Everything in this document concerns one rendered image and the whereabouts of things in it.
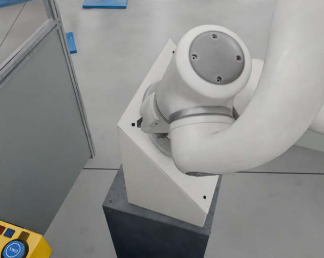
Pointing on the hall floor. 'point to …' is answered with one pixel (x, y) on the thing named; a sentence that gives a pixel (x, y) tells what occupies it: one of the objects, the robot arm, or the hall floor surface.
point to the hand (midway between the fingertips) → (162, 129)
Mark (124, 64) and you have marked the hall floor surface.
